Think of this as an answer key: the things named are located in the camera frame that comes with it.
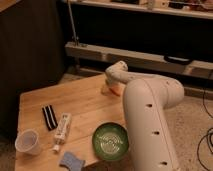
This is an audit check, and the upper shelf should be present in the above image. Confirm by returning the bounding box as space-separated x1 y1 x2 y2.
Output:
61 0 213 20

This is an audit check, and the white tube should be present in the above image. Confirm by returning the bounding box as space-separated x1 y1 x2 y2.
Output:
53 113 71 153

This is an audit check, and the black white striped cloth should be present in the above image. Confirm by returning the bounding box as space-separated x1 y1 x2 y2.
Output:
42 105 58 131

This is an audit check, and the green ceramic bowl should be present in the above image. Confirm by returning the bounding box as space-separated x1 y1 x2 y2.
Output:
92 122 129 161

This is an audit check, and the orange carrot toy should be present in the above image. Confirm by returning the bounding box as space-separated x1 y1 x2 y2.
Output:
101 84 123 97

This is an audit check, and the wooden table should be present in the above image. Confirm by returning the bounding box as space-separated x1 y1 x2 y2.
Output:
15 74 125 171

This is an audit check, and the metal pole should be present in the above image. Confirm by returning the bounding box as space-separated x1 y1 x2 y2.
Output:
67 0 79 46

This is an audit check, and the metal shelf rail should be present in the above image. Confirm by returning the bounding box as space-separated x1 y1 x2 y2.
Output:
65 42 213 78

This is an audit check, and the black cable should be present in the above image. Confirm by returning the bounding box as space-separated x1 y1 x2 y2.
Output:
196 71 213 171

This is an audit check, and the black handle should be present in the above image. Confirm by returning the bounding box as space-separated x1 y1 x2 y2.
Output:
164 56 193 65

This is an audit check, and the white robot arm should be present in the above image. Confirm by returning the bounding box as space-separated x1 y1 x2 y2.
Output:
105 61 184 171

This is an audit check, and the clear plastic cup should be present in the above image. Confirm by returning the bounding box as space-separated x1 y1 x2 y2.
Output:
15 129 41 155

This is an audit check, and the blue sponge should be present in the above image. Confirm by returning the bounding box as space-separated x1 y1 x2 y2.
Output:
59 152 85 171

